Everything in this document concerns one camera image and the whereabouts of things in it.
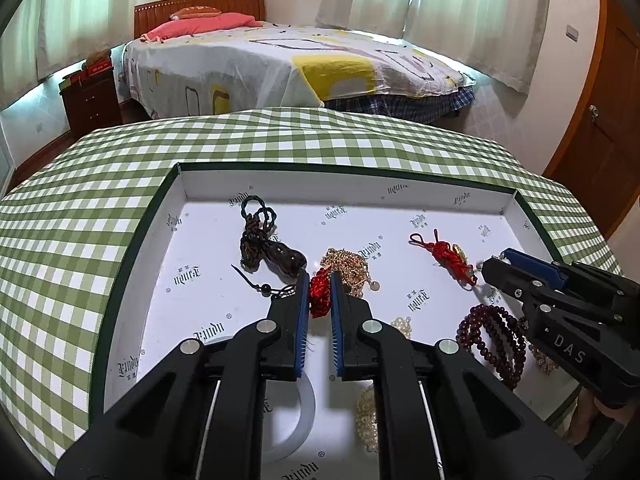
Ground dark red bead necklace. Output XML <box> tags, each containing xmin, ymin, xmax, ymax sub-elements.
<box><xmin>455</xmin><ymin>302</ymin><xmax>530</xmax><ymax>392</ymax></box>

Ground red knot gold charm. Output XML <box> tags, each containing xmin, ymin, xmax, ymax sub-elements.
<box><xmin>409</xmin><ymin>230</ymin><xmax>477</xmax><ymax>288</ymax></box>

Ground white pearl necklace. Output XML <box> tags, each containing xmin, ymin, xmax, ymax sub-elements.
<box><xmin>354</xmin><ymin>314</ymin><xmax>414</xmax><ymax>455</ymax></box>

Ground pale jade bangle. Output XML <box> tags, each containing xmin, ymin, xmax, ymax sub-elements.
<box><xmin>262</xmin><ymin>373</ymin><xmax>317</xmax><ymax>465</ymax></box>

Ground red tassel gold charm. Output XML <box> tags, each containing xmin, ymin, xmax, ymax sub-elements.
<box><xmin>309</xmin><ymin>268</ymin><xmax>331</xmax><ymax>318</ymax></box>

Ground green white jewelry tray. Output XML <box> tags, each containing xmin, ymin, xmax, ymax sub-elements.
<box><xmin>90</xmin><ymin>162</ymin><xmax>560</xmax><ymax>479</ymax></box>

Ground person right hand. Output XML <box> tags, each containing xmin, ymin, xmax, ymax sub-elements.
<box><xmin>566</xmin><ymin>386</ymin><xmax>637</xmax><ymax>449</ymax></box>

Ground brown wooden door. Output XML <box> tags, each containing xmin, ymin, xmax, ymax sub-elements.
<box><xmin>544</xmin><ymin>0</ymin><xmax>639</xmax><ymax>238</ymax></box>

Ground green checkered tablecloth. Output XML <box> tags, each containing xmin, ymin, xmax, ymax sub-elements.
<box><xmin>1</xmin><ymin>107</ymin><xmax>620</xmax><ymax>471</ymax></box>

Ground right white curtain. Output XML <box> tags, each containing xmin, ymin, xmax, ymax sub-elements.
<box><xmin>317</xmin><ymin>0</ymin><xmax>549</xmax><ymax>94</ymax></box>

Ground white curtain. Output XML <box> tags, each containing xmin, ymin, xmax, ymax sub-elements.
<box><xmin>317</xmin><ymin>0</ymin><xmax>549</xmax><ymax>94</ymax></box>
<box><xmin>1</xmin><ymin>0</ymin><xmax>134</xmax><ymax>108</ymax></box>

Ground dark wooden nightstand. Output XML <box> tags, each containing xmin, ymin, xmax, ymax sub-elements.
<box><xmin>58</xmin><ymin>67</ymin><xmax>122</xmax><ymax>140</ymax></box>

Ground bed with patterned sheet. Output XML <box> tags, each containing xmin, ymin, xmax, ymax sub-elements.
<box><xmin>122</xmin><ymin>24</ymin><xmax>474</xmax><ymax>124</ymax></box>

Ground red boxes on nightstand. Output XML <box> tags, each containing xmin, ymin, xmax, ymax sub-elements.
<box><xmin>58</xmin><ymin>49</ymin><xmax>113</xmax><ymax>90</ymax></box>

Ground pink pillow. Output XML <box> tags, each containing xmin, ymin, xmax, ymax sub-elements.
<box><xmin>140</xmin><ymin>12</ymin><xmax>262</xmax><ymax>42</ymax></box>

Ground red embroidered cushion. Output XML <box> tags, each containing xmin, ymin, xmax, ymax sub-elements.
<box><xmin>169</xmin><ymin>6</ymin><xmax>221</xmax><ymax>21</ymax></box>

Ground wooden headboard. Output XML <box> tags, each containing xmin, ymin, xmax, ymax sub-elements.
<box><xmin>132</xmin><ymin>0</ymin><xmax>267</xmax><ymax>40</ymax></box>

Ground left white curtain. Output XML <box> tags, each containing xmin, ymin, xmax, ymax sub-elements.
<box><xmin>1</xmin><ymin>0</ymin><xmax>134</xmax><ymax>108</ymax></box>

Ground wall light switch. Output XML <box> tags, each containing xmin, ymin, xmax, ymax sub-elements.
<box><xmin>565</xmin><ymin>25</ymin><xmax>579</xmax><ymax>42</ymax></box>

